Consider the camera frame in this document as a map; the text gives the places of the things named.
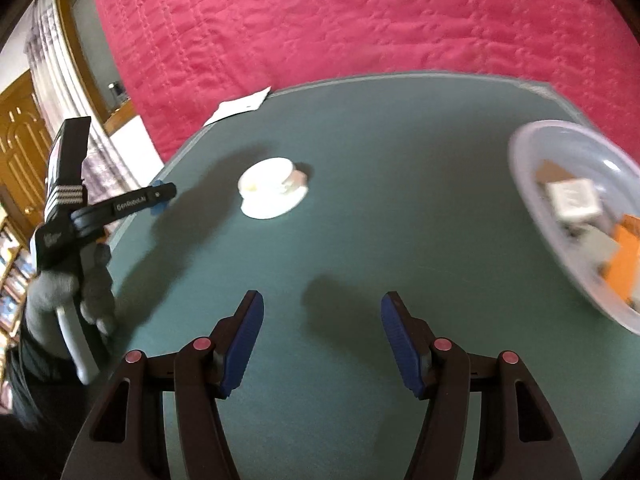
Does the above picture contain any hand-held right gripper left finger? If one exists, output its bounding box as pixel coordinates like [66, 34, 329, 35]
[62, 290, 265, 480]

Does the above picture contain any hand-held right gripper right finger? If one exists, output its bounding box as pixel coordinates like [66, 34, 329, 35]
[381, 291, 583, 480]

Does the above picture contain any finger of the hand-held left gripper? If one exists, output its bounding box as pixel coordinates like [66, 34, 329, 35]
[70, 182, 178, 236]

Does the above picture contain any clear plastic basin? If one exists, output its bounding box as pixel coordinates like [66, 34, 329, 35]
[507, 120, 640, 336]

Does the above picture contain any person's left forearm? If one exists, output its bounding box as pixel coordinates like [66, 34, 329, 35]
[0, 330, 106, 480]

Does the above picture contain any person's left hand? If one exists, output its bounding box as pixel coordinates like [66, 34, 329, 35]
[24, 245, 120, 361]

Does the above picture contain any small blue block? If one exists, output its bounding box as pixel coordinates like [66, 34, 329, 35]
[150, 180, 171, 212]

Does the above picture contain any wooden door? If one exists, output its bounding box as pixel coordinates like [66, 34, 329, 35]
[0, 70, 53, 241]

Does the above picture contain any white curtain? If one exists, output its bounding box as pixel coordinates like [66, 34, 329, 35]
[22, 0, 166, 211]

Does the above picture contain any bookshelf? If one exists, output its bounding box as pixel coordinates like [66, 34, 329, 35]
[0, 205, 36, 341]

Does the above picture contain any white paper card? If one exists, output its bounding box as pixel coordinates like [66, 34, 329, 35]
[202, 86, 272, 127]

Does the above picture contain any white printed cube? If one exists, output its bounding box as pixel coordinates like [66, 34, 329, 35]
[545, 177, 603, 223]

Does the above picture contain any orange black-striped block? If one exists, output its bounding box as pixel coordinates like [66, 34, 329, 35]
[602, 212, 640, 306]

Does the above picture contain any red quilted blanket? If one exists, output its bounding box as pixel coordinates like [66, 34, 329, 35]
[87, 0, 640, 161]

